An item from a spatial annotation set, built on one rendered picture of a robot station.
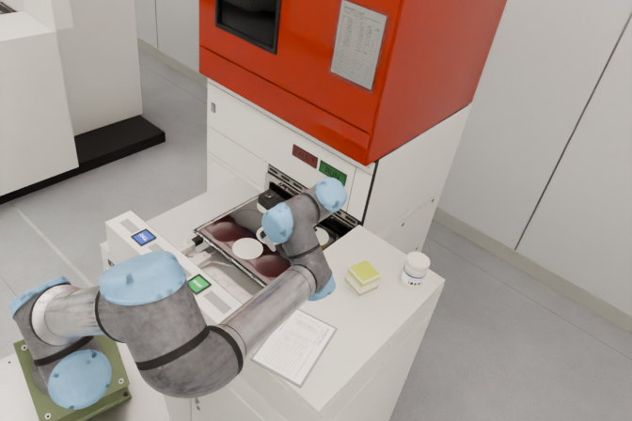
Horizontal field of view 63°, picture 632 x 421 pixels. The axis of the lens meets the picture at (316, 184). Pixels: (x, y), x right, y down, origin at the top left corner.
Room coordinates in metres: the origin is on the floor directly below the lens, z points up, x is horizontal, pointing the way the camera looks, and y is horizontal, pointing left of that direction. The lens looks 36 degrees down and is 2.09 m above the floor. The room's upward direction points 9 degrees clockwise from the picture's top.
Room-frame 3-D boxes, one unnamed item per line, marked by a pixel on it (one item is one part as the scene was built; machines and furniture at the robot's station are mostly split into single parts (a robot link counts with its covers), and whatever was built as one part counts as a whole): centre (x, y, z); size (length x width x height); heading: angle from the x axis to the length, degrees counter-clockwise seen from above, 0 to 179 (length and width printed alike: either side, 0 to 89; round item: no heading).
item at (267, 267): (1.32, 0.13, 0.90); 0.34 x 0.34 x 0.01; 55
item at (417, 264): (1.14, -0.34, 1.01); 0.07 x 0.07 x 0.10
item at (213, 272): (1.09, 0.27, 0.87); 0.36 x 0.08 x 0.03; 55
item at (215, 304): (1.06, 0.39, 0.89); 0.55 x 0.09 x 0.14; 55
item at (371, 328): (1.02, -0.13, 0.89); 0.62 x 0.35 x 0.14; 145
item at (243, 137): (1.61, 0.15, 1.02); 0.82 x 0.03 x 0.40; 55
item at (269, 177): (1.50, 0.02, 0.89); 0.44 x 0.02 x 0.10; 55
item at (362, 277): (1.08, -0.18, 1.00); 0.07 x 0.07 x 0.07; 39
